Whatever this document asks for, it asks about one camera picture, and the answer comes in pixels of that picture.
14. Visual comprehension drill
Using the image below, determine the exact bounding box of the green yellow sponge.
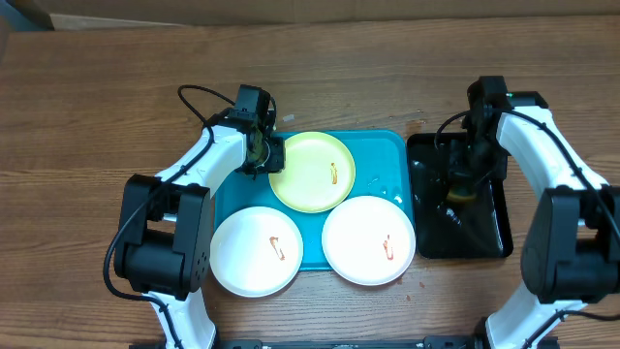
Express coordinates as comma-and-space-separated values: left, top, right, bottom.
446, 185, 477, 204

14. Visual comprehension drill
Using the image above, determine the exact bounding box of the yellow-green plate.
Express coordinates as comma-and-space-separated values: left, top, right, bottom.
268, 132, 357, 213

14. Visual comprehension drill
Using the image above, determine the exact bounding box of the white plate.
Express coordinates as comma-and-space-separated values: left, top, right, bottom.
209, 206, 303, 298
322, 196, 416, 286

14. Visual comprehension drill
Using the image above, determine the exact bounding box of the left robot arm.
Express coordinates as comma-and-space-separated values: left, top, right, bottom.
103, 84, 285, 348

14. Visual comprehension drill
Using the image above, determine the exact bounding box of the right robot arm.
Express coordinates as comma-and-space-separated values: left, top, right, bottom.
446, 76, 619, 349

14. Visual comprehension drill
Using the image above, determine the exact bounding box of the black plastic tray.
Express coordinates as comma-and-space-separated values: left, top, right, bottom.
406, 133, 513, 259

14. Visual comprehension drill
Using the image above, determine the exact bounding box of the teal plastic tray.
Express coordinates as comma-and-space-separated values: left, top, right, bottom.
214, 130, 415, 271

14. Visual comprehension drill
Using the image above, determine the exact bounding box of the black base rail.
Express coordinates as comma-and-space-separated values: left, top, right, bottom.
129, 333, 563, 349

